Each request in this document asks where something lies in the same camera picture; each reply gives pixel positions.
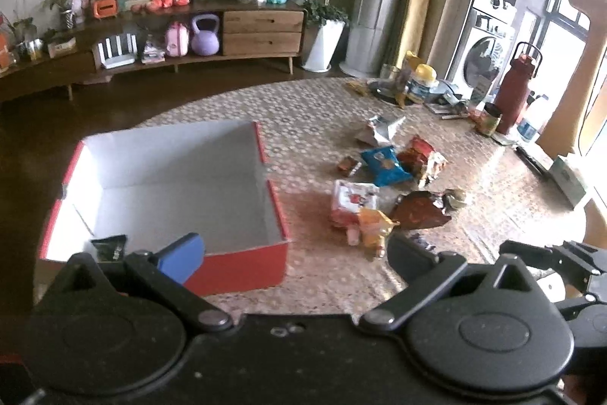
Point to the small packets on shelf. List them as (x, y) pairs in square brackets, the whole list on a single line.
[(152, 51)]

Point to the green tissue box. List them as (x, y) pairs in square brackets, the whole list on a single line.
[(569, 179)]

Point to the purple kettlebell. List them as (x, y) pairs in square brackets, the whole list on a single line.
[(205, 38)]

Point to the small dark snack packet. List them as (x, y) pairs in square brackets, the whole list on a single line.
[(421, 242)]

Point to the blue cookie packet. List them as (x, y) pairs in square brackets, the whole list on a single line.
[(385, 165)]

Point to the red cardboard box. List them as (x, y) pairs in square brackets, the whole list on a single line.
[(170, 177)]

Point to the small green potted plant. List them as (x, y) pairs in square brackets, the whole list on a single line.
[(21, 30)]

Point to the black round tray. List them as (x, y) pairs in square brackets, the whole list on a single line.
[(379, 91)]

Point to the white router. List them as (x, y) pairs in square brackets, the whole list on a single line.
[(116, 50)]

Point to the black snack packet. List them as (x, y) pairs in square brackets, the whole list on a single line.
[(110, 248)]

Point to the white red snack packet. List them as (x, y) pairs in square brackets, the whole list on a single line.
[(353, 198)]

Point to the clear glass cup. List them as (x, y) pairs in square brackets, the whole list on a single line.
[(390, 75)]

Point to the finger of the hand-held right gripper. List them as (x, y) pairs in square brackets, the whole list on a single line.
[(590, 319), (569, 260)]

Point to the wooden media cabinet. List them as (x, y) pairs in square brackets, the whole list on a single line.
[(261, 23)]

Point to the small greenish snack packet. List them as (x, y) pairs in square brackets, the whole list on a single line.
[(455, 198)]

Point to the silver white snack bag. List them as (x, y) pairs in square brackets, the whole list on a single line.
[(379, 129)]

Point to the red snack bag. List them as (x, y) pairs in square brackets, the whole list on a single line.
[(422, 158)]

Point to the printed tin can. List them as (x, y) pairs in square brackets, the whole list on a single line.
[(488, 120)]

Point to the yellow lid canister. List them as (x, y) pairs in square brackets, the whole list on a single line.
[(422, 84)]

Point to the small brown wrapped snack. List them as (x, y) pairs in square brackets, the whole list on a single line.
[(349, 166)]

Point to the small cardboard box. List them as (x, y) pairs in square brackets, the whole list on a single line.
[(61, 47)]

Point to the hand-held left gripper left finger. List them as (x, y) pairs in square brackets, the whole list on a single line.
[(180, 258)]

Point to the white washing machine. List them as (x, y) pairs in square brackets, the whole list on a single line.
[(483, 54)]

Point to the orange snack packet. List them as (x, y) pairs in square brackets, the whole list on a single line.
[(373, 229)]

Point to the black remote control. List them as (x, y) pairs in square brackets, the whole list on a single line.
[(531, 159)]

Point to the tan long-necked figure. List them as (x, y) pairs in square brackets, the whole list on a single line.
[(576, 77)]

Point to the maroon water bottle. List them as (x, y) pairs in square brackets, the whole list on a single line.
[(514, 96)]

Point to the yellow stick packets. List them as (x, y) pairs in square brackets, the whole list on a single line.
[(355, 87)]

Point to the dark brown snack bag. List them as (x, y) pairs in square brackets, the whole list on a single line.
[(419, 209)]

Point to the yellow stand-up pouch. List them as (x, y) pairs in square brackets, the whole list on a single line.
[(411, 57)]

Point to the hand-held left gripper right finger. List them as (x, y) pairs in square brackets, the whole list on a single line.
[(411, 257)]

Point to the clear plastic water bottle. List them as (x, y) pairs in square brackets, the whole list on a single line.
[(531, 122)]

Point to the orange box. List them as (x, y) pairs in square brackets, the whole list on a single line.
[(105, 8)]

